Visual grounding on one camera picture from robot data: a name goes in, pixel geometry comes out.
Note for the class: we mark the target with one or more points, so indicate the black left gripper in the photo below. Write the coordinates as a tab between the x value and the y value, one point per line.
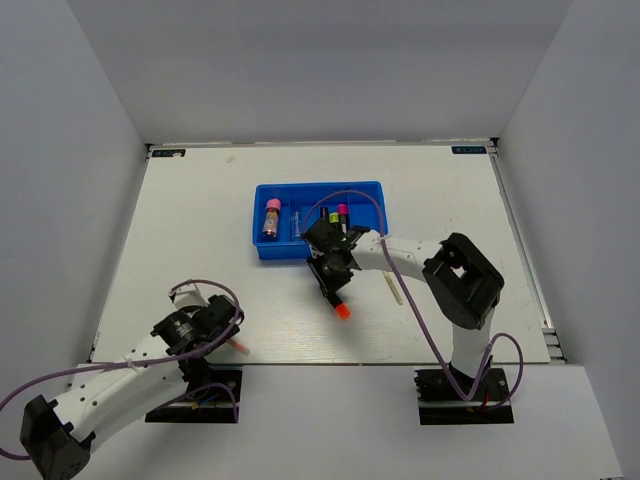
232	332

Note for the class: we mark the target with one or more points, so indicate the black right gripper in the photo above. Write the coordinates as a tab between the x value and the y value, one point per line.
329	286

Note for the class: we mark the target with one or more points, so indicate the slim pink highlighter pen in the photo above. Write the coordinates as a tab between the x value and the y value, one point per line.
239	347

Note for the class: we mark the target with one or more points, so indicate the yellow highlighter black body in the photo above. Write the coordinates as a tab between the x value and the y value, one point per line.
334	217

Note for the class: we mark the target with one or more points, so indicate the orange highlighter black body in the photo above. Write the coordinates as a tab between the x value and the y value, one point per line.
341	309

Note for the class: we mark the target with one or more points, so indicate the clear spray bottle blue cap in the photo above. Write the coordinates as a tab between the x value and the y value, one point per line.
296	222

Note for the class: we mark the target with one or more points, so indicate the pink highlighter black body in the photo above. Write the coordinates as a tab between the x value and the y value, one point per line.
343	216

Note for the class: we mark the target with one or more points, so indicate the pink-capped marker tube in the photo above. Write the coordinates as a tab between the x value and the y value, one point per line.
270	228

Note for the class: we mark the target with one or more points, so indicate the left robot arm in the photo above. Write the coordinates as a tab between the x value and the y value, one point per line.
168	365

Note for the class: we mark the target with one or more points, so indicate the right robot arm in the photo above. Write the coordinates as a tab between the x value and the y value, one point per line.
465	285

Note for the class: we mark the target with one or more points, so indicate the blue compartment tray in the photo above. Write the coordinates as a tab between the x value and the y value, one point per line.
365	200

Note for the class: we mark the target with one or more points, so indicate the right corner label sticker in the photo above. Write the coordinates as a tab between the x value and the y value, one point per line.
468	150

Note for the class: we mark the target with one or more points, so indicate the corner label sticker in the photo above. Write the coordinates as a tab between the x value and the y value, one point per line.
468	150
168	153

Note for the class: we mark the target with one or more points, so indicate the left corner label sticker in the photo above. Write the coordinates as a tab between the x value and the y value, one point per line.
168	153

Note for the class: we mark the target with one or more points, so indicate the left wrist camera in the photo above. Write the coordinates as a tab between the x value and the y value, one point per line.
188	295

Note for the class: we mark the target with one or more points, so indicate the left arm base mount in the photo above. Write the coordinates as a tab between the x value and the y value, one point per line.
213	400

